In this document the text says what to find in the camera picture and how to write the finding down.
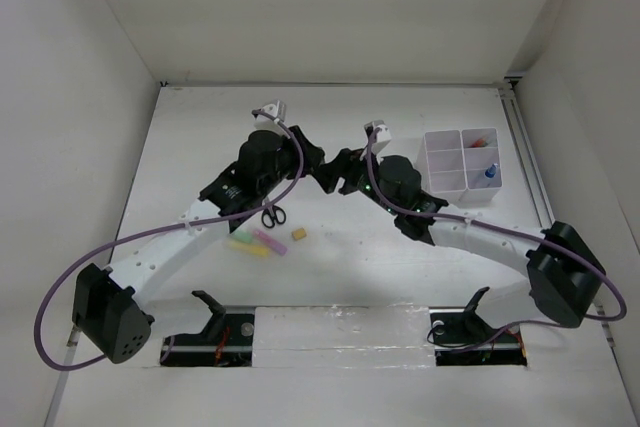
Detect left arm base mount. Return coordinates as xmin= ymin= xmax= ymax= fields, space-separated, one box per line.
xmin=159 ymin=290 xmax=256 ymax=368

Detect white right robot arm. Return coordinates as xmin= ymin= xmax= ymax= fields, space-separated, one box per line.
xmin=314 ymin=149 xmax=605 ymax=341

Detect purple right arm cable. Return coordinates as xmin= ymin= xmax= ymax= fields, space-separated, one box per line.
xmin=364 ymin=129 xmax=629 ymax=353

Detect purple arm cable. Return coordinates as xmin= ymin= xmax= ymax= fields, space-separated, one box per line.
xmin=364 ymin=129 xmax=629 ymax=353
xmin=33 ymin=119 xmax=306 ymax=373

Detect yellow eraser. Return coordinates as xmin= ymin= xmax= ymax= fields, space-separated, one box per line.
xmin=292 ymin=228 xmax=307 ymax=240

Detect pink highlighter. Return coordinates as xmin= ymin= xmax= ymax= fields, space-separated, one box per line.
xmin=252 ymin=229 xmax=288 ymax=256

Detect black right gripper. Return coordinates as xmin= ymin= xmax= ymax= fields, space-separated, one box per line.
xmin=312 ymin=144 xmax=401 ymax=217

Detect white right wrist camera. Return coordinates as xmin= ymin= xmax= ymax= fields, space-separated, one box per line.
xmin=364 ymin=120 xmax=392 ymax=155

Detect blue capped glue bottle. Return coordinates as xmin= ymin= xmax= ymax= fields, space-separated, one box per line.
xmin=484 ymin=163 xmax=500 ymax=183

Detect green highlighter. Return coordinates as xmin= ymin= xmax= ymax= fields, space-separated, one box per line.
xmin=230 ymin=230 xmax=254 ymax=244

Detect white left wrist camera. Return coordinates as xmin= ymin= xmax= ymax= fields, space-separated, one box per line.
xmin=251 ymin=100 xmax=287 ymax=130

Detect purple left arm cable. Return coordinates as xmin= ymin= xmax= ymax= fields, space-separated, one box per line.
xmin=33 ymin=119 xmax=306 ymax=373

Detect yellow highlighter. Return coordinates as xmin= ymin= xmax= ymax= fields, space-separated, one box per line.
xmin=227 ymin=240 xmax=271 ymax=258

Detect aluminium rail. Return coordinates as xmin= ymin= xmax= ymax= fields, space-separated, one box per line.
xmin=497 ymin=76 xmax=555 ymax=228

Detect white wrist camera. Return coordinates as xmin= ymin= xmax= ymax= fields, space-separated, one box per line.
xmin=364 ymin=120 xmax=392 ymax=155
xmin=251 ymin=100 xmax=287 ymax=130

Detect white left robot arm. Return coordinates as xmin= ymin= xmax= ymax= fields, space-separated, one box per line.
xmin=72 ymin=126 xmax=325 ymax=364

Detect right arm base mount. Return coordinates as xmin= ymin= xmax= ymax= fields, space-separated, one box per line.
xmin=426 ymin=287 xmax=528 ymax=367

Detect white divided organizer left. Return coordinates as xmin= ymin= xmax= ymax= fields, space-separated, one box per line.
xmin=424 ymin=130 xmax=467 ymax=203

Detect black handled scissors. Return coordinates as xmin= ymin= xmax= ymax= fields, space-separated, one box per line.
xmin=261 ymin=198 xmax=287 ymax=229

